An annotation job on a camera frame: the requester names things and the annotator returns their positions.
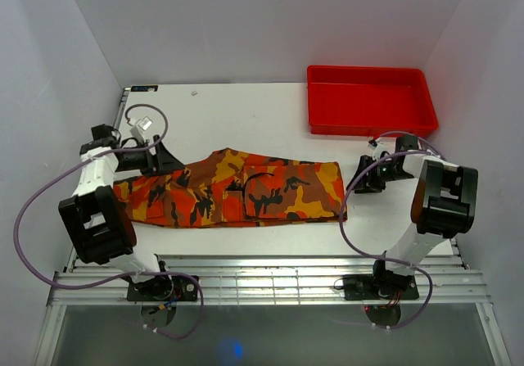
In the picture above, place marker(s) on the orange camouflage trousers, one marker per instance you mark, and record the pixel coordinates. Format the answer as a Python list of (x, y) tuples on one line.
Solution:
[(236, 189)]

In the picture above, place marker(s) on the small label sticker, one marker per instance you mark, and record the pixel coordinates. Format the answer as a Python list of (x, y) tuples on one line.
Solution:
[(144, 88)]

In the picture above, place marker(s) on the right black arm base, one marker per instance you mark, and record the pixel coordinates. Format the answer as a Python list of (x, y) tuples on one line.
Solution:
[(367, 287)]

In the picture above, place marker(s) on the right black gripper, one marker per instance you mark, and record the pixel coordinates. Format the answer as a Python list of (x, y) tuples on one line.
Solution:
[(375, 187)]

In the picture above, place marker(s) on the red plastic bin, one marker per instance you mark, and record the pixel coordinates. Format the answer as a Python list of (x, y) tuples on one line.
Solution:
[(368, 101)]

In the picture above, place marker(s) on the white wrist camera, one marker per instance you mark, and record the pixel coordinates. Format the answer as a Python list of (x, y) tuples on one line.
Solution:
[(138, 128), (379, 149)]

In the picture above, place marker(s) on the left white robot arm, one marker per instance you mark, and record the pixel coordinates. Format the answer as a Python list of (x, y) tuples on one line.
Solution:
[(95, 220)]

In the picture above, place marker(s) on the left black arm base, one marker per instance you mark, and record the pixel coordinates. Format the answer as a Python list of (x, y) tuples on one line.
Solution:
[(184, 290)]

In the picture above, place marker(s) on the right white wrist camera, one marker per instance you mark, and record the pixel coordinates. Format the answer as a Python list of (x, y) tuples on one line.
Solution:
[(379, 149)]

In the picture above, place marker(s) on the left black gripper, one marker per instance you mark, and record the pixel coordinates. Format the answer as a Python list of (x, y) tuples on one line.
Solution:
[(165, 160)]

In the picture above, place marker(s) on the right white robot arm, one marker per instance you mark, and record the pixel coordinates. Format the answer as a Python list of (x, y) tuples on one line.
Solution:
[(444, 205)]

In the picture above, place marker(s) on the aluminium frame rail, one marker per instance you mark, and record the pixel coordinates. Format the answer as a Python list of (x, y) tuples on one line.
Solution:
[(274, 281)]

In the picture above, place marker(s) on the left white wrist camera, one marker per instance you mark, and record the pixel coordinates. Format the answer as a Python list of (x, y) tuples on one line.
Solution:
[(138, 128)]

